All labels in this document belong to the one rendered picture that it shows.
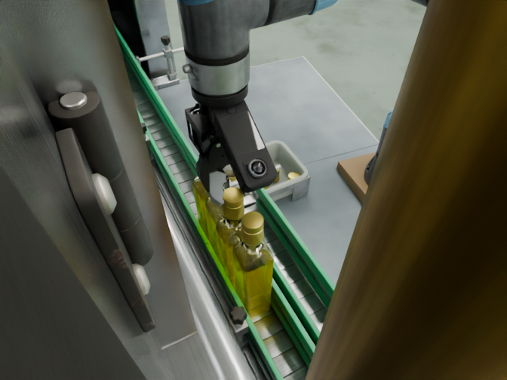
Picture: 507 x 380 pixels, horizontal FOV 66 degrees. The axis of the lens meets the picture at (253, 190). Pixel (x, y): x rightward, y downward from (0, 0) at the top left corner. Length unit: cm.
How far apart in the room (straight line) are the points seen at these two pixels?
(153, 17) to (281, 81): 53
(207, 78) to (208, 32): 6
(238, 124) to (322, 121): 97
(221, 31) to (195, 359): 32
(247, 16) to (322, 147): 93
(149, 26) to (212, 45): 116
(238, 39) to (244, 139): 11
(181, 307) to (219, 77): 32
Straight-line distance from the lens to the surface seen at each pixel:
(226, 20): 43
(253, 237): 59
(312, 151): 131
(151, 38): 161
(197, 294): 26
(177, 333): 20
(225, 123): 48
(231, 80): 46
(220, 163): 54
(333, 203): 116
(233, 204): 60
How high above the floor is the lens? 162
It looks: 48 degrees down
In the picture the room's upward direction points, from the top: straight up
